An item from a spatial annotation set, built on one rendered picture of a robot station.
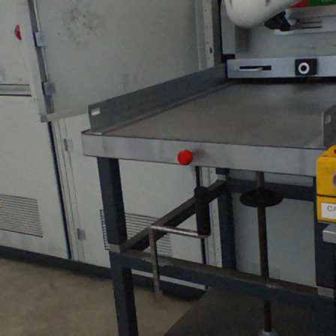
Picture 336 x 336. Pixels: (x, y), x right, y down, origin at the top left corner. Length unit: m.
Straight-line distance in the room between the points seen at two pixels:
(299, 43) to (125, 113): 0.64
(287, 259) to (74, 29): 1.03
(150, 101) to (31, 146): 1.06
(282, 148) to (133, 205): 1.20
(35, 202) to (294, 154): 1.69
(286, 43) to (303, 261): 0.72
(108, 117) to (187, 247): 0.89
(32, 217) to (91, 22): 1.22
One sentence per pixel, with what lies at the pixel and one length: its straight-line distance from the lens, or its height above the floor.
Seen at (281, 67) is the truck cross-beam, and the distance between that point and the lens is 1.83.
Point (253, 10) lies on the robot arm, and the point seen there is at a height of 1.09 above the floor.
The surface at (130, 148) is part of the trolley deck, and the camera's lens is 1.27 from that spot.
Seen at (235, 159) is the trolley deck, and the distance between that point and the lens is 1.14.
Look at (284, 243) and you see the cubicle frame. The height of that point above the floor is 0.31.
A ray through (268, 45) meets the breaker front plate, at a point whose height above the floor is 0.96.
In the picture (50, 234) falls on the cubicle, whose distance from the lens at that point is 2.59.
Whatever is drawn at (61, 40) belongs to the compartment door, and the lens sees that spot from 1.63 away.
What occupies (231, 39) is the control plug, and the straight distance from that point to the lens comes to 1.78.
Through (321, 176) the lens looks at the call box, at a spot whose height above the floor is 0.87.
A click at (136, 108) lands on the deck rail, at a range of 1.47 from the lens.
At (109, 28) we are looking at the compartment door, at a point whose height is 1.07.
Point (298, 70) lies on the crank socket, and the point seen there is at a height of 0.89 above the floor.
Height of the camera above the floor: 1.13
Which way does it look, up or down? 17 degrees down
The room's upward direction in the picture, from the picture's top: 5 degrees counter-clockwise
